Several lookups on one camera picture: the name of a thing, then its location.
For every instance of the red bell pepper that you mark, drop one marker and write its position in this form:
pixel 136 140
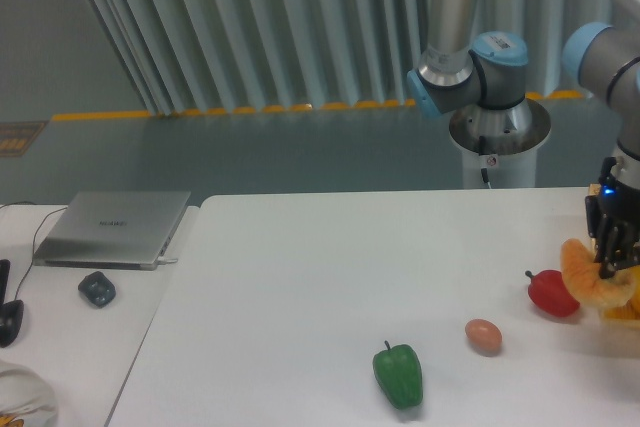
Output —
pixel 548 292

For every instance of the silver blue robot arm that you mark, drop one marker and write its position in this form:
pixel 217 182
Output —
pixel 479 80

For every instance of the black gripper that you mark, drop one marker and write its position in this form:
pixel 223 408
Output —
pixel 612 215

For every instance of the dark earbuds case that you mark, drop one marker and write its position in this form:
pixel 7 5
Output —
pixel 97 289

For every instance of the yellow plastic basket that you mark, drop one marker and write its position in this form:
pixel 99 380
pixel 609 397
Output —
pixel 626 316

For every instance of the silver laptop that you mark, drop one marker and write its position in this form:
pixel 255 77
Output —
pixel 114 230

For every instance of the black handheld scanner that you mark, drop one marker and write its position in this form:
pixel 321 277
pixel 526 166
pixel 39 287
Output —
pixel 12 312

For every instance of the green bell pepper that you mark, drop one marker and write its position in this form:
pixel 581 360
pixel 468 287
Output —
pixel 398 373

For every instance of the brown egg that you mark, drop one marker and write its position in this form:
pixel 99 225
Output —
pixel 484 335

